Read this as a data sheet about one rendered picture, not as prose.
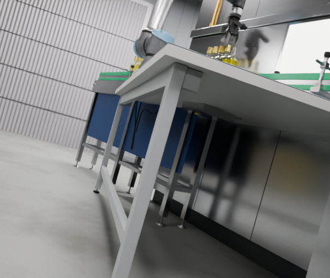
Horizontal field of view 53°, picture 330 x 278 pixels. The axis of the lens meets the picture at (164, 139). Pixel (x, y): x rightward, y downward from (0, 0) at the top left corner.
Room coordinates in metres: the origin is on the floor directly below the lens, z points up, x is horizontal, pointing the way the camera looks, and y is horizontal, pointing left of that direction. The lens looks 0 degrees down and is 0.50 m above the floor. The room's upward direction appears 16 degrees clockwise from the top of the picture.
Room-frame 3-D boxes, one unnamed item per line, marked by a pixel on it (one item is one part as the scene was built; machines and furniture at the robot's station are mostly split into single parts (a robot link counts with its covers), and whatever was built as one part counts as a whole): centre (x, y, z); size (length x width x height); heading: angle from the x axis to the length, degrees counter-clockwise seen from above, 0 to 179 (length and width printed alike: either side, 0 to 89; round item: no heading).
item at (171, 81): (1.68, 0.17, 0.36); 1.51 x 0.09 x 0.71; 14
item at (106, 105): (2.65, 0.23, 0.54); 1.59 x 0.18 x 0.43; 34
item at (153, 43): (1.69, 0.15, 0.95); 0.13 x 0.12 x 0.14; 33
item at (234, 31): (2.09, -0.21, 1.29); 0.09 x 0.08 x 0.12; 33
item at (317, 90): (1.35, -0.55, 0.90); 0.17 x 0.05 x 0.23; 124
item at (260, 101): (1.84, -0.49, 0.73); 1.58 x 1.52 x 0.04; 14
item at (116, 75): (2.63, 0.31, 0.92); 1.75 x 0.01 x 0.08; 34
